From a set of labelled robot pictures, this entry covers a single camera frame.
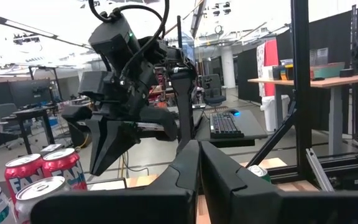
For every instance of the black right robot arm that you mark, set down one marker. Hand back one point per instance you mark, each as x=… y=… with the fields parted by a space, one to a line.
x=113 y=40

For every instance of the white bin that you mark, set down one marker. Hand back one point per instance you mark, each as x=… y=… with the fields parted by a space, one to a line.
x=272 y=112

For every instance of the wooden standing desk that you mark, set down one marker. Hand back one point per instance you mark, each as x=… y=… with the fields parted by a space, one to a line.
x=322 y=83

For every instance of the black aluminium table frame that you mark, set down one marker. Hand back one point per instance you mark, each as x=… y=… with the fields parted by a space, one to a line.
x=300 y=77

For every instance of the laptop blue lit keyboard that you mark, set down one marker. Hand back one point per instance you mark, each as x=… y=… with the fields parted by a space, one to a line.
x=225 y=124

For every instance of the red white banner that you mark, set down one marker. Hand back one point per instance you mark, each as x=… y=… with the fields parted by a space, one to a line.
x=270 y=68

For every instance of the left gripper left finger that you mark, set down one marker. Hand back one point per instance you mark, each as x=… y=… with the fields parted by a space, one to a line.
x=120 y=210

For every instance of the black monitor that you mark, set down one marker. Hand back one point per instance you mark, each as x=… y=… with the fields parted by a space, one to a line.
x=30 y=91

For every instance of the teal box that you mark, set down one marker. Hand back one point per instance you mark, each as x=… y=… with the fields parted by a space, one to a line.
x=328 y=71

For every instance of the black office chair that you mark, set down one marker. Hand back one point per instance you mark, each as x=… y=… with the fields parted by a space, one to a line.
x=213 y=90

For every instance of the grey office chair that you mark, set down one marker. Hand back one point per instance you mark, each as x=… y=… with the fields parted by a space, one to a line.
x=5 y=113

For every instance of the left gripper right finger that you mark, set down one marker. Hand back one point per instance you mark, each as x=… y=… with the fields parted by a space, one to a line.
x=275 y=208

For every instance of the green soda can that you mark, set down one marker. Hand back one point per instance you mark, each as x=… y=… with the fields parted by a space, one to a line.
x=259 y=172

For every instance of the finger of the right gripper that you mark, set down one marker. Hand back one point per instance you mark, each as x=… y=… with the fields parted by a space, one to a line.
x=107 y=143
x=162 y=124

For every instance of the black desk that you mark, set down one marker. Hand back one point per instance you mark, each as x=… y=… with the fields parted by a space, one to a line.
x=33 y=112

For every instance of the silver Diet Coke can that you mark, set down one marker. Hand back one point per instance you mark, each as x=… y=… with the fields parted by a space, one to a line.
x=39 y=186

